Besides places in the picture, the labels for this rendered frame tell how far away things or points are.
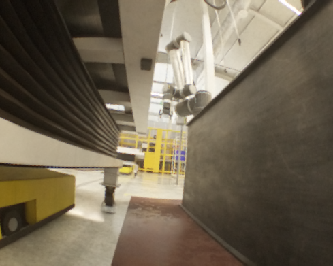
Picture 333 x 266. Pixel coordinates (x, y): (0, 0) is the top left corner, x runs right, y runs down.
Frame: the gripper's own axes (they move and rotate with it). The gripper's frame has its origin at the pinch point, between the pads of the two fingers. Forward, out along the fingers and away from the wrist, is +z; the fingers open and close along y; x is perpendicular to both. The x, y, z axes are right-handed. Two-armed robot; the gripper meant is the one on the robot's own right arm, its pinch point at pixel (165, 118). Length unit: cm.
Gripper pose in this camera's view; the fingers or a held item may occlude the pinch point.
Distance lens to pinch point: 159.5
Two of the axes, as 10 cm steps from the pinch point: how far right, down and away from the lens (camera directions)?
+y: 9.8, 1.3, 1.4
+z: -0.9, 9.7, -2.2
